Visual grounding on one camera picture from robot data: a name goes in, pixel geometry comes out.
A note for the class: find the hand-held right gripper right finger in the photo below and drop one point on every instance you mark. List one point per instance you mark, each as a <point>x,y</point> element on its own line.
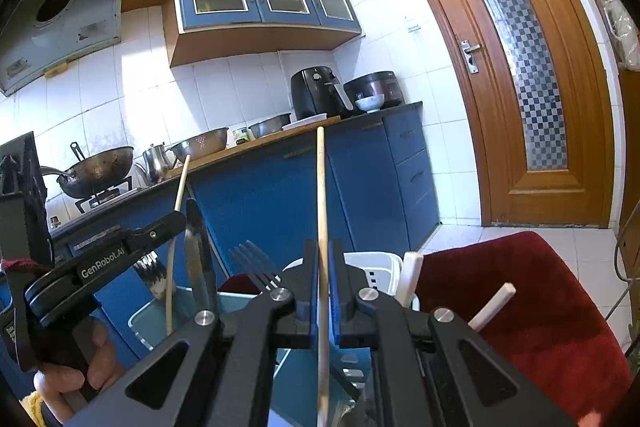
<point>336,297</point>

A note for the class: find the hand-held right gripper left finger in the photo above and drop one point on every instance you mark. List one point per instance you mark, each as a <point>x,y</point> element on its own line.
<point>312,292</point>

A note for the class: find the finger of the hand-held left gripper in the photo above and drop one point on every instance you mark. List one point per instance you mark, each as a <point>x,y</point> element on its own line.
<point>157,232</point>

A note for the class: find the wooden chopstick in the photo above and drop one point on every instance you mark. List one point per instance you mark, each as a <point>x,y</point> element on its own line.
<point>322,187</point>
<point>181,184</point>

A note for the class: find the white perforated basket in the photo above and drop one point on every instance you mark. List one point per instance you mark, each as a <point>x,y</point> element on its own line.
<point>386,264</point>

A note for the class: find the silver fork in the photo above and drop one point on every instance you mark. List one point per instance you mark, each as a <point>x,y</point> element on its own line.
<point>255,268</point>
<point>152,277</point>

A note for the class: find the light blue utensil caddy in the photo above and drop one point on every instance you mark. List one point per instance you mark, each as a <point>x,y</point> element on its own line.
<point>296,382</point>

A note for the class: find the person's left hand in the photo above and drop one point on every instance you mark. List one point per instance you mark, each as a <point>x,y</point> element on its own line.
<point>105,362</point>

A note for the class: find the gas stove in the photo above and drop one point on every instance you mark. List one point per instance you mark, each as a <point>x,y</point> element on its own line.
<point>107,197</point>

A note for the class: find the steel kettle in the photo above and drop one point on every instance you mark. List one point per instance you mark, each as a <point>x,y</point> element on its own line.
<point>156,163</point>

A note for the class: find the dark wok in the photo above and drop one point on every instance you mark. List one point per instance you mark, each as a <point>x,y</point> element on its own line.
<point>97,169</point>

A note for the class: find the steel colander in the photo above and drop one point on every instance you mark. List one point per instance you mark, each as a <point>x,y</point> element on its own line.
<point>200,144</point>

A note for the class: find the blue kitchen base cabinet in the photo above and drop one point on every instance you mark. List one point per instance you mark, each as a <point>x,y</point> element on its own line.
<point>360,187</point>

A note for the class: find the steel bowl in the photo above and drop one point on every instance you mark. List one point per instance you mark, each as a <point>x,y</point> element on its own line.
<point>270,126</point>

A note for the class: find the white tray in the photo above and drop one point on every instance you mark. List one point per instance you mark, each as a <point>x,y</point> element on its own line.
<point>305,121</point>

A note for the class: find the red velvet cloth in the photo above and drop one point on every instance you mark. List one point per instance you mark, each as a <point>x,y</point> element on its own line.
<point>530,312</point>

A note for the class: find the small white bowl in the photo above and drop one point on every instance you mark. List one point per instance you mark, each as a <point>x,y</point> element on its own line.
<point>370,103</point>

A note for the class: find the black air fryer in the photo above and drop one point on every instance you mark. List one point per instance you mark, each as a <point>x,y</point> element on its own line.
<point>315,94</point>

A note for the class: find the dark rice cooker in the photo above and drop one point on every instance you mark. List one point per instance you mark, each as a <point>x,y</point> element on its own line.
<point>377,86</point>

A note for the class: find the wooden door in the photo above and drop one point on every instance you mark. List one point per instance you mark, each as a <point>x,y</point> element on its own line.
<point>505,147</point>

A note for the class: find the grey range hood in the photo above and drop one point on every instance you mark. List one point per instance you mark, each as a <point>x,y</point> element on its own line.
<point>55,27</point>

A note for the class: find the wooden shelf unit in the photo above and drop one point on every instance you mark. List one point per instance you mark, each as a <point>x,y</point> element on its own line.
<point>631,147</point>

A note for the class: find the white plastic bag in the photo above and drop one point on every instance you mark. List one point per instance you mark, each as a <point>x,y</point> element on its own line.
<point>622,32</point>

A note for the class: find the glass door wall cabinet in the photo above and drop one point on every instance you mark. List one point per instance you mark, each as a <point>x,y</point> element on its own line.
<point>250,32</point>

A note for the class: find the white wall socket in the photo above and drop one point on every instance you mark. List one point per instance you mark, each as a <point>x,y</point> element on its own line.
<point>413,27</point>

